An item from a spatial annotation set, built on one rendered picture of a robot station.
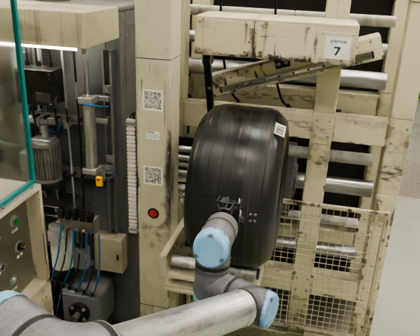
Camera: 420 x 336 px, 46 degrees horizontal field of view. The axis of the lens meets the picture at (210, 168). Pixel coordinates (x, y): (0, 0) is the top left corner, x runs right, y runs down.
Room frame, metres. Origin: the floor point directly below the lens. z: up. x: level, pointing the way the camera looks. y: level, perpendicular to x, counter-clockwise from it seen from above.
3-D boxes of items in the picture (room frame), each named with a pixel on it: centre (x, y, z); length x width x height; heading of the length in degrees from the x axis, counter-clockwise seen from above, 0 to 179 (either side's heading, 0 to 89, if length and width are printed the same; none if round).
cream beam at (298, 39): (1.99, -0.24, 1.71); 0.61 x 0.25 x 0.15; 78
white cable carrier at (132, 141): (1.74, 0.29, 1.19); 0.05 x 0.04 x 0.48; 168
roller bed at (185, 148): (2.14, 0.08, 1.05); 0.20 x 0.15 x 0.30; 78
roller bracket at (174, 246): (1.76, 0.12, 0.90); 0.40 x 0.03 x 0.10; 168
